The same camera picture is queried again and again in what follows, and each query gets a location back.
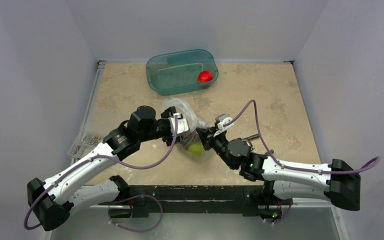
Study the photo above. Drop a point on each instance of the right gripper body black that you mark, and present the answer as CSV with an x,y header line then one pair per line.
x,y
207,138

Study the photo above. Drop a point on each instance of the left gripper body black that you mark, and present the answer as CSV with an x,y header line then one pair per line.
x,y
162,128

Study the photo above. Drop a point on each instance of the clear plastic bag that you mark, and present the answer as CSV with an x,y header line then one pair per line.
x,y
194,122

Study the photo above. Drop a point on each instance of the green fake pear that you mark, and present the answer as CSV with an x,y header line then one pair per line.
x,y
196,150

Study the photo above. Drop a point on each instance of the dark red fake grapes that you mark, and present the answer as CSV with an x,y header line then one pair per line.
x,y
189,138

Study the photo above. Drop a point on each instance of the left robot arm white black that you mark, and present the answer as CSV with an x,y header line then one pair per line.
x,y
56,198

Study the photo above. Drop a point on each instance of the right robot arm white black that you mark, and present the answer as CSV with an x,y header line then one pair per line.
x,y
336,182

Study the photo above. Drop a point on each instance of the red fake apple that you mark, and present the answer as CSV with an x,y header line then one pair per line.
x,y
205,76

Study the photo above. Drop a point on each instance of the dark metal clamp tool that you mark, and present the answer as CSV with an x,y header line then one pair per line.
x,y
248,140

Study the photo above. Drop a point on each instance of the teal plastic bin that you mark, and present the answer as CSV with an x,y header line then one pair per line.
x,y
177,72

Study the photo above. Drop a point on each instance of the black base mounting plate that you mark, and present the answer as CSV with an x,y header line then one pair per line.
x,y
247,200

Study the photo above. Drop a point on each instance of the clear plastic screw box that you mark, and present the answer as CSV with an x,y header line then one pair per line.
x,y
92,132

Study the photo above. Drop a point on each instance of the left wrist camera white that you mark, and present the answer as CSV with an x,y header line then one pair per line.
x,y
179,124

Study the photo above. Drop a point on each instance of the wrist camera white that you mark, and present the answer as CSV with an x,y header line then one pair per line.
x,y
179,124
222,123

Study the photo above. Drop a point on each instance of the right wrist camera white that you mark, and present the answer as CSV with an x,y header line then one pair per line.
x,y
222,123

